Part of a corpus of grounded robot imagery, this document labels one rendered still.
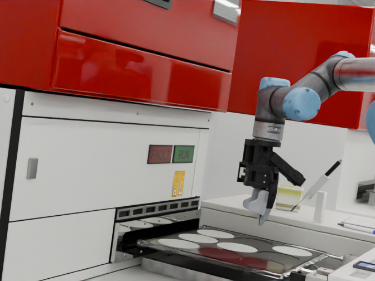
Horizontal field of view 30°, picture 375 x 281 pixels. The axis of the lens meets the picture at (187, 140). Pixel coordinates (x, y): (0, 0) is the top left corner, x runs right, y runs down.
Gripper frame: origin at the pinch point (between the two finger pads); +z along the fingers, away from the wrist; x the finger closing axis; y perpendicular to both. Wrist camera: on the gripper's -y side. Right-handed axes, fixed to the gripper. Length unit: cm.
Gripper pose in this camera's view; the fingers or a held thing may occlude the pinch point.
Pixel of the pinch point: (263, 220)
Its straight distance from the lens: 176.7
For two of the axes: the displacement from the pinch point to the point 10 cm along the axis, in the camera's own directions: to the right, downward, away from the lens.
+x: 2.8, 0.9, -9.6
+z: -1.3, 9.9, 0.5
